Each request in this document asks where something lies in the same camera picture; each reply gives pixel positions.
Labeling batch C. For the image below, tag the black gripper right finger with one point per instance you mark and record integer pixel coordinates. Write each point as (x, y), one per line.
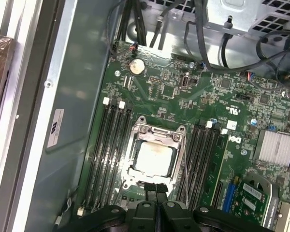
(171, 220)

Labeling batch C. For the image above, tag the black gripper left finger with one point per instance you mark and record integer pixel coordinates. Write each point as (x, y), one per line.
(145, 220)

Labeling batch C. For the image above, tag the silver CPU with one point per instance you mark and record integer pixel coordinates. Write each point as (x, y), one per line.
(154, 159)

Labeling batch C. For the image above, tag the metal socket cover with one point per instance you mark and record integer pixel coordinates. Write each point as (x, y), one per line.
(157, 138)

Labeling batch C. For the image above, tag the CPU socket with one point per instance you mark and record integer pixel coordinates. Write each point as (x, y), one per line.
(133, 172)

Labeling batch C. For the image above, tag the black expansion slot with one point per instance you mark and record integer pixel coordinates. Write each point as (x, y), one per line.
(217, 193)

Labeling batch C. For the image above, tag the blue expansion slot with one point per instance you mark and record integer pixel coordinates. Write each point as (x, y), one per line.
(230, 195)

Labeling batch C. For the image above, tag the green RAM stick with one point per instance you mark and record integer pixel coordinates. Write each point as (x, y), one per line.
(221, 164)

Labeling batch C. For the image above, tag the black graphics card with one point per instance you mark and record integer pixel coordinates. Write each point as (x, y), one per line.
(253, 198)

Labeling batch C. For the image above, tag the white expansion slot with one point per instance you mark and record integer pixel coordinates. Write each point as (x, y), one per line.
(287, 217)

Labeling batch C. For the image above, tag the green motherboard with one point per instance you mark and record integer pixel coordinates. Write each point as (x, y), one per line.
(183, 96)

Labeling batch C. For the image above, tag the silver chipset heatsink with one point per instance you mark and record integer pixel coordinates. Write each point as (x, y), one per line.
(274, 147)

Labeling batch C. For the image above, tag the white case label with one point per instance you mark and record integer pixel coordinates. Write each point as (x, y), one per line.
(55, 128)

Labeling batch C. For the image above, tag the internal USB port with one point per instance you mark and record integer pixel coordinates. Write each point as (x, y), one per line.
(185, 82)

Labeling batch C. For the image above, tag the black pin header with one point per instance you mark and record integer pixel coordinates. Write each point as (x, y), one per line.
(154, 80)

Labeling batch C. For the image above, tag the silver board screw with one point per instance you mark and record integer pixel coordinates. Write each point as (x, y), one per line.
(117, 73)

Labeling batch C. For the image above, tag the silver coin battery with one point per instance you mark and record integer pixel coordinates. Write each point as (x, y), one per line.
(136, 67)

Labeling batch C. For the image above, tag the dark grey PC case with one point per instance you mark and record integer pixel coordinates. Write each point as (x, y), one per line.
(87, 60)

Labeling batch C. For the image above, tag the silver drive cage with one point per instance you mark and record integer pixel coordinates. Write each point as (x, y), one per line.
(232, 12)

